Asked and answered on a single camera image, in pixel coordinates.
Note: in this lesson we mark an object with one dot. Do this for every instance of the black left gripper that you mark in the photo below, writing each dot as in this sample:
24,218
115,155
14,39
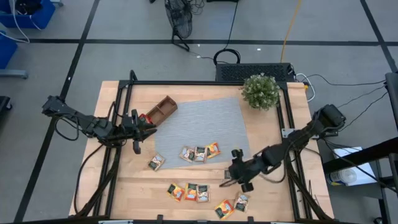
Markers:
129,129

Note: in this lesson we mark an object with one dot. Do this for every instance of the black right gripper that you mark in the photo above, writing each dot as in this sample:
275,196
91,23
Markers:
245,169

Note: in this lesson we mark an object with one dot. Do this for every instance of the red strawberry tea packet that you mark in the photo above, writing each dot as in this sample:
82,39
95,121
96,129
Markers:
144,118

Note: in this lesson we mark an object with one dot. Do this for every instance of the wooden compartment tea box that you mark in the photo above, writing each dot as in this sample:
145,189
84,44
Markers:
164,110

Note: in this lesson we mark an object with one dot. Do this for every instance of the orange tea packet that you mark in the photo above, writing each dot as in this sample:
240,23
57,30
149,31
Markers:
175,192
224,209
213,150
191,192

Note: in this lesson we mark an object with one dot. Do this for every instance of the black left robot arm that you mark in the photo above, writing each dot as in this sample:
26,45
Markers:
93,126

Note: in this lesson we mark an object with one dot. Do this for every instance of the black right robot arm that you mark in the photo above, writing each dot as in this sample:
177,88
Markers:
298,140

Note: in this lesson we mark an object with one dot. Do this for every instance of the grey woven placemat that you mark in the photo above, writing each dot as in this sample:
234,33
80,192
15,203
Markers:
202,124

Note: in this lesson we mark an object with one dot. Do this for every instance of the green potted plant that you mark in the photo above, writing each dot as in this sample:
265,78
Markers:
260,91

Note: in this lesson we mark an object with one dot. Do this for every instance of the black computer case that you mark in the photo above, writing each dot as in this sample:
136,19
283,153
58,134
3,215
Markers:
230,72

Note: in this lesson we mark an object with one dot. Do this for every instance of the white wipes canister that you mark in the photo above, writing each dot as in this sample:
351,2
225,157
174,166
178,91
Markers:
339,178

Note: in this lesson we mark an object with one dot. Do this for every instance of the black power brick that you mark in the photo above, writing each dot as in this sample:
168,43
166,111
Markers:
332,134

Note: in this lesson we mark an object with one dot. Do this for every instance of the black mesh floor fan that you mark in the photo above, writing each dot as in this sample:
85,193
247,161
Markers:
178,18

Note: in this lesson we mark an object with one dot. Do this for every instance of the black metal stand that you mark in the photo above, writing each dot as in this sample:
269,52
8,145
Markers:
360,154

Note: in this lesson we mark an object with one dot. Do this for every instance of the white box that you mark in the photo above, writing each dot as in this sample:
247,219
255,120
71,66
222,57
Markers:
363,179

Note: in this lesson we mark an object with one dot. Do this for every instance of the blue plastic bin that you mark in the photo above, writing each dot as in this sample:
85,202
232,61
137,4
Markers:
43,18

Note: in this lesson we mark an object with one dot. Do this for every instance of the blue cart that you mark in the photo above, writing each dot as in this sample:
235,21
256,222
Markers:
6,49

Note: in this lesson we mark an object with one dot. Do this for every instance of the black metal table frame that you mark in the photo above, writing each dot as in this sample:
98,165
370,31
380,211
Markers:
202,83

